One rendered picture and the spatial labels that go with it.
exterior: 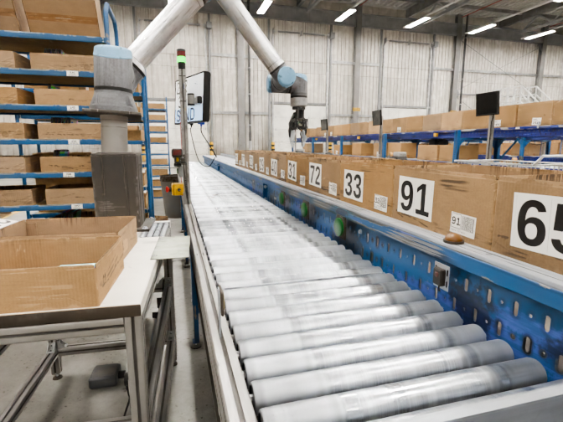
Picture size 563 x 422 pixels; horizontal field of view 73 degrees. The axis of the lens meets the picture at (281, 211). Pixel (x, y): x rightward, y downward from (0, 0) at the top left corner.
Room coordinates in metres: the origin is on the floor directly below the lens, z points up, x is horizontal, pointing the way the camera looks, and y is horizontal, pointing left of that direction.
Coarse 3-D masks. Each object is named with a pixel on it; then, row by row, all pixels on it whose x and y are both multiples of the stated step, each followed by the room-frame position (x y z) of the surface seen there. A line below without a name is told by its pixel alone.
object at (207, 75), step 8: (200, 72) 2.42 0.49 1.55; (208, 72) 2.39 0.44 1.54; (176, 80) 2.75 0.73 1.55; (208, 80) 2.39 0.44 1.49; (200, 88) 2.41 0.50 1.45; (208, 88) 2.39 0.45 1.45; (208, 96) 2.39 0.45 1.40; (208, 104) 2.39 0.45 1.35; (208, 112) 2.39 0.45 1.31; (200, 120) 2.40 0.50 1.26; (208, 120) 2.39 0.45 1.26; (200, 128) 2.52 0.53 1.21; (192, 136) 2.65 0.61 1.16
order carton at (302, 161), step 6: (288, 156) 2.25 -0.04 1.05; (294, 156) 2.13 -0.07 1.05; (300, 156) 2.32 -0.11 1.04; (306, 156) 2.33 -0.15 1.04; (312, 156) 2.35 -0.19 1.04; (318, 156) 2.36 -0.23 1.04; (324, 156) 2.37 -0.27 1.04; (330, 156) 2.37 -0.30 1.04; (336, 156) 2.29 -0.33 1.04; (342, 156) 2.21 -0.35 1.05; (348, 156) 2.14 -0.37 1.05; (300, 162) 2.04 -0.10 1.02; (306, 162) 1.95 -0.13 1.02; (300, 168) 2.04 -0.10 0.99; (306, 168) 1.95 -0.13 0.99; (300, 174) 2.04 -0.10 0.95; (306, 174) 1.95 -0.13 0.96; (288, 180) 2.25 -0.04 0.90; (306, 180) 1.95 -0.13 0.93; (300, 186) 2.04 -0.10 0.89; (306, 186) 1.95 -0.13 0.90
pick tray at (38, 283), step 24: (0, 240) 1.02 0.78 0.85; (24, 240) 1.03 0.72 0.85; (48, 240) 1.05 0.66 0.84; (72, 240) 1.06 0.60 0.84; (96, 240) 1.07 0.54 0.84; (120, 240) 1.05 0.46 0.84; (0, 264) 1.02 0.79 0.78; (24, 264) 1.03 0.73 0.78; (48, 264) 1.04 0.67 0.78; (72, 264) 1.05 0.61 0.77; (96, 264) 0.82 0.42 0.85; (120, 264) 1.03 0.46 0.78; (0, 288) 0.77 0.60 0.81; (24, 288) 0.78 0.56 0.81; (48, 288) 0.79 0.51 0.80; (72, 288) 0.80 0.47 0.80; (96, 288) 0.81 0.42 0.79; (0, 312) 0.77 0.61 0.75
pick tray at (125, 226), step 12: (120, 216) 1.38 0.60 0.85; (132, 216) 1.39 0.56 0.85; (12, 228) 1.24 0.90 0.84; (24, 228) 1.31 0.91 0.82; (36, 228) 1.33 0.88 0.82; (48, 228) 1.34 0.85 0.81; (60, 228) 1.35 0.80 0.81; (72, 228) 1.35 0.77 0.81; (84, 228) 1.36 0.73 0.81; (96, 228) 1.37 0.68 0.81; (108, 228) 1.37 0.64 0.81; (120, 228) 1.38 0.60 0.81; (132, 228) 1.32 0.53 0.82; (132, 240) 1.31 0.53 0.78
